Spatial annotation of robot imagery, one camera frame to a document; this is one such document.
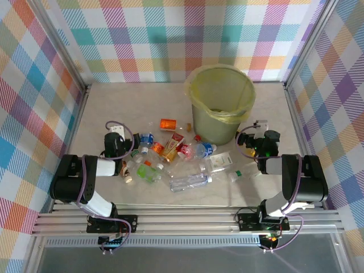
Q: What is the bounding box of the small blue label water bottle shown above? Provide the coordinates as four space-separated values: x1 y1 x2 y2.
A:
195 142 218 159

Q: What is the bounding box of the small brown label bottle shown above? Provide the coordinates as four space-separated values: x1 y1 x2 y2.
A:
121 159 134 185

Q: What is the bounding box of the yellow plastic bin liner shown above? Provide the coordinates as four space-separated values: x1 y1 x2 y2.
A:
183 64 256 125

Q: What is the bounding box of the grey slotted cable duct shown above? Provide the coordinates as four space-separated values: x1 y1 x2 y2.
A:
45 238 264 249

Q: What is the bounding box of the crushed clear bottle white cap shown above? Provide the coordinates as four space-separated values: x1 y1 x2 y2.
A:
156 163 176 183

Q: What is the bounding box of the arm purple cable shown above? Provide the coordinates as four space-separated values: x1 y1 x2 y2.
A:
234 125 305 253
75 121 134 254

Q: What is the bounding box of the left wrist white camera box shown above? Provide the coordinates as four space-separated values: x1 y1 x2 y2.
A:
109 124 126 140

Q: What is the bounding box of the clear bottle orange cap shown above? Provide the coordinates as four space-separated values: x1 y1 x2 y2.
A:
144 150 160 167

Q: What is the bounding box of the grey mesh waste bin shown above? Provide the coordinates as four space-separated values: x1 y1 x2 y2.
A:
184 64 256 146

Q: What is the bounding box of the long clear water bottle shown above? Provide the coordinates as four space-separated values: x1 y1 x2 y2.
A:
169 173 214 193

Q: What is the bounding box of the clear bottle white label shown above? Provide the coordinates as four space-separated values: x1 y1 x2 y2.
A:
198 151 234 175

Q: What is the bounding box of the aluminium frame corner post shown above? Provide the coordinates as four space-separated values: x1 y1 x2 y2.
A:
27 0 92 99
283 0 340 90

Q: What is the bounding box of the blue label bottle white cap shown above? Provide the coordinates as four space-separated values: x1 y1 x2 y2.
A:
139 132 156 155

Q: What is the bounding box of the red cola label bottle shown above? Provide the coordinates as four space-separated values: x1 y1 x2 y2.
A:
176 134 202 162

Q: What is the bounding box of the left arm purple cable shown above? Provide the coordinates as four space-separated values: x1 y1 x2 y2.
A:
75 121 134 254

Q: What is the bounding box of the green label clear bottle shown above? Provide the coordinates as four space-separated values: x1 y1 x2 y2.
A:
135 163 164 183

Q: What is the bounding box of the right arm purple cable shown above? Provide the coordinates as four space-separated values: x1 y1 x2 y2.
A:
234 125 305 253

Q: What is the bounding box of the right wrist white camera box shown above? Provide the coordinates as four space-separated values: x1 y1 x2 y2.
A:
252 119 270 140

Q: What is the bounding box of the yellow red drink carton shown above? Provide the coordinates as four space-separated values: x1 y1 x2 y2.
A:
160 132 185 163

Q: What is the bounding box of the crushed orange label bottle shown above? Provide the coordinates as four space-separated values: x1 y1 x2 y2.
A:
150 141 166 156

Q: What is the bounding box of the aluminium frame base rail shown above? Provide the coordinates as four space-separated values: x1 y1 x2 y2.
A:
30 203 346 237

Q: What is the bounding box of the aluminium frame side rail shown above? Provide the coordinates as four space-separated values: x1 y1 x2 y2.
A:
49 84 92 213
284 82 328 210

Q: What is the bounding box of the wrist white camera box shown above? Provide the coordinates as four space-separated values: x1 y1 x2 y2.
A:
252 119 270 140
109 124 126 140

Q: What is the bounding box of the clear bottle green ring cap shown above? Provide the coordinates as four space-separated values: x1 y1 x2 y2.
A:
228 166 264 183

